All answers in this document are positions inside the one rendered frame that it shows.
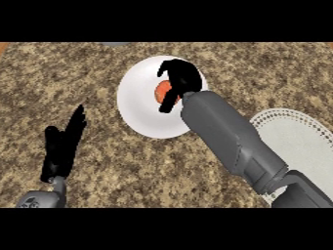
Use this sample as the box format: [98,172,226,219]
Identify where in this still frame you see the grey object at edge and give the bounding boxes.
[99,41,132,47]

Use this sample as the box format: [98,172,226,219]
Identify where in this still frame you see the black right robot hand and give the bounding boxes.
[157,59,205,114]

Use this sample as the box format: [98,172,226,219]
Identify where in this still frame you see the white plate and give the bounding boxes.
[115,55,210,140]

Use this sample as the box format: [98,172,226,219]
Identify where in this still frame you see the white round lace placemat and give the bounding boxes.
[248,107,333,207]

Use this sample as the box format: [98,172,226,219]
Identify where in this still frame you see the orange squash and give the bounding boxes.
[154,80,182,106]

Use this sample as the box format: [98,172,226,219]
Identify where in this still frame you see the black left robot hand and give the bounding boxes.
[39,104,89,184]

